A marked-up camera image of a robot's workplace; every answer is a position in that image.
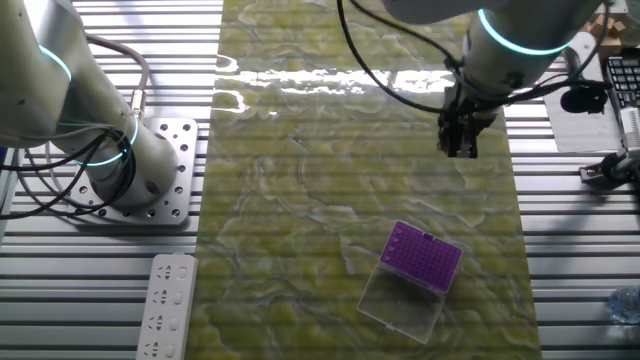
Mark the green marble pattern mat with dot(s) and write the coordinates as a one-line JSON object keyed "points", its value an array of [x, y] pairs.
{"points": [[300, 200]]}

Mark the black keyboard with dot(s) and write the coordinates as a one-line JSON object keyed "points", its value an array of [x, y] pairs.
{"points": [[625, 80]]}

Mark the grey box with knob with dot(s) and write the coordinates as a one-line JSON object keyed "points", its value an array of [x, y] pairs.
{"points": [[621, 6]]}

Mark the white paper sheet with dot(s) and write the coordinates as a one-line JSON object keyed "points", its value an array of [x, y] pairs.
{"points": [[585, 130]]}

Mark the black clamp tool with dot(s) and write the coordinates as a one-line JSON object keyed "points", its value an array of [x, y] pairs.
{"points": [[612, 170]]}

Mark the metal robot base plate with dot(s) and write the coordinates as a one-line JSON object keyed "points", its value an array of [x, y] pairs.
{"points": [[191, 180]]}

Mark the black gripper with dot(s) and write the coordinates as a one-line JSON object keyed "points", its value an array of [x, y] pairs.
{"points": [[467, 107]]}

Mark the white power strip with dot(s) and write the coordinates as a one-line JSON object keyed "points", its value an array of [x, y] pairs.
{"points": [[167, 310]]}

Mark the small wooden cube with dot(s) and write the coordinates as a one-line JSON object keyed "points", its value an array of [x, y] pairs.
{"points": [[619, 26], [600, 25]]}

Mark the white ribbed device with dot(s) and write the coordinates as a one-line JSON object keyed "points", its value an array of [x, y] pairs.
{"points": [[631, 125]]}

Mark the large wooden block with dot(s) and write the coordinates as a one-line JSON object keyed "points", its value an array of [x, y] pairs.
{"points": [[612, 47]]}

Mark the purple pipette tip box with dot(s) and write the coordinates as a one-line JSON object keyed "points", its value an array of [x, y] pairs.
{"points": [[419, 255]]}

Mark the clear plastic water bottle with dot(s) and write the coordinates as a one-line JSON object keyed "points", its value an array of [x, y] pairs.
{"points": [[627, 305]]}

